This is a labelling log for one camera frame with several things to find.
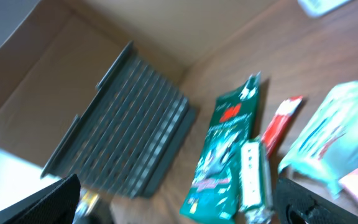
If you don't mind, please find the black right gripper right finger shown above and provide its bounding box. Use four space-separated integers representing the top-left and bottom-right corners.
273 177 358 224

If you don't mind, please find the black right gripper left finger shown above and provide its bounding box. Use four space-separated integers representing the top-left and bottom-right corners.
0 174 81 224

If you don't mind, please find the green white gum pack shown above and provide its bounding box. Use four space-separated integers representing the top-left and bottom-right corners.
239 138 273 223

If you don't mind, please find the green 3M gloves packet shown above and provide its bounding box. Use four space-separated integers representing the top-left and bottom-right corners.
180 73 260 223

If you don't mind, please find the light green wipes pack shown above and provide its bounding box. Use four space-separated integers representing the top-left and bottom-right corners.
278 80 358 197

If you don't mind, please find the red coffee stick sachet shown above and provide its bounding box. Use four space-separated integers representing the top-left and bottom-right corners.
261 95 303 157

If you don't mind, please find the white barcode scanner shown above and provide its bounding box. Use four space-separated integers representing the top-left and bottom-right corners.
298 0 351 18

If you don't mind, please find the grey plastic basket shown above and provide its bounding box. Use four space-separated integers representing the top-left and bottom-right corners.
42 42 196 198

